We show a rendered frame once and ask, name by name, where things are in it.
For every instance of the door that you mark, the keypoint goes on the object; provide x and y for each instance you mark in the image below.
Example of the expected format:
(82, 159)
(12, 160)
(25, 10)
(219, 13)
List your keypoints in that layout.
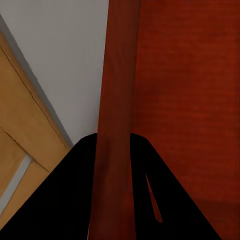
(31, 143)

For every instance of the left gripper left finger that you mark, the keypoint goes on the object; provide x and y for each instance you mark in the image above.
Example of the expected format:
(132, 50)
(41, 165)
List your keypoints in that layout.
(60, 207)

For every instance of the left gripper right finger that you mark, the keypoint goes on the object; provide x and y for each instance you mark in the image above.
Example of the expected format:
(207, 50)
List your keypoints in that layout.
(182, 219)

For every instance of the storage box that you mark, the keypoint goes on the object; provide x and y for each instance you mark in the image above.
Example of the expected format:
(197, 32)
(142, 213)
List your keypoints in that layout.
(171, 74)

